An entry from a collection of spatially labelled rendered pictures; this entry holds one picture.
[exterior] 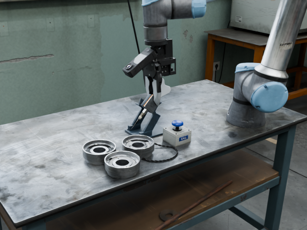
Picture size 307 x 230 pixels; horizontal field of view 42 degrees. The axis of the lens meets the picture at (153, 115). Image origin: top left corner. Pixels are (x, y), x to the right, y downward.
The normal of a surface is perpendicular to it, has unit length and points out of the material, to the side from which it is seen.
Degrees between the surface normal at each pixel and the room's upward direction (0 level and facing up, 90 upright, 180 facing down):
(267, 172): 0
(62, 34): 90
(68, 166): 0
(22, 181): 0
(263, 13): 89
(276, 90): 98
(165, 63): 87
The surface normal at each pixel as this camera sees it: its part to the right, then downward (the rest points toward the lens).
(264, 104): 0.11, 0.50
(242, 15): -0.80, 0.21
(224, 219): 0.02, -0.92
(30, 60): 0.59, 0.32
